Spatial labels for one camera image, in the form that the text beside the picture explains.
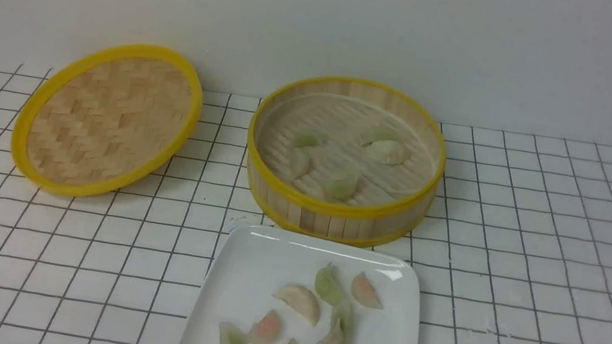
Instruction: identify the pink dumpling plate left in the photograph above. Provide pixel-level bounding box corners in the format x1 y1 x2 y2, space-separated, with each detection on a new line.
246 309 283 344

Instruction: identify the green dumpling in steamer front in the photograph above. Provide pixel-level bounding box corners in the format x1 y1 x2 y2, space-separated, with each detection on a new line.
321 173 360 203

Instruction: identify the bamboo steamer lid yellow rim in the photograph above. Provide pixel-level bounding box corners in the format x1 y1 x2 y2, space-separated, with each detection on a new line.
10 44 203 197

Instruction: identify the pink dumpling plate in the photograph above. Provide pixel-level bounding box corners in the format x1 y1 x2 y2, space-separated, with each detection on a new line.
246 309 283 344
350 272 383 310

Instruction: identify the pale dumpling in steamer back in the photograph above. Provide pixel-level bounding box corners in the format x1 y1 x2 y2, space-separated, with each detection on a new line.
365 139 410 166

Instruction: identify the green dumpling in steamer left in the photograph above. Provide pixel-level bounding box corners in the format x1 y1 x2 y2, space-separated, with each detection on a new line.
291 129 327 149

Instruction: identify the white dumpling in steamer left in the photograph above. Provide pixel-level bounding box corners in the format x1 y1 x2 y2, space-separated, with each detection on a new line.
288 148 311 180

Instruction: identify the bamboo steamer basket yellow rim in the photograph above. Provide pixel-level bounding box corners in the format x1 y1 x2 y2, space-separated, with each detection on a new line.
246 76 446 247

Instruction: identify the white square plate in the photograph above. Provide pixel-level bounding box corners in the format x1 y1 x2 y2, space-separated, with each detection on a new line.
180 225 420 344

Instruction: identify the green dumpling plate middle right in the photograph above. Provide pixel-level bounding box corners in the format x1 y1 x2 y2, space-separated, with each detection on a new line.
331 300 355 344

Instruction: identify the green dumpling plate top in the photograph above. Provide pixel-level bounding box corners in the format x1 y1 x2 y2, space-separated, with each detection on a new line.
314 262 345 308

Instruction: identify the pink dumpling plate top right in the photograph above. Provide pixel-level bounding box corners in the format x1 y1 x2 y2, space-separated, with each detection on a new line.
350 272 383 310

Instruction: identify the green dumpling in steamer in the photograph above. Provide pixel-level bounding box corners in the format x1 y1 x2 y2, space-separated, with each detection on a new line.
321 173 360 203
291 129 327 149

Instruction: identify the green dumpling behind pale dumpling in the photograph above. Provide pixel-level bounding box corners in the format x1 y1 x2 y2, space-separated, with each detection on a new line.
357 125 401 147

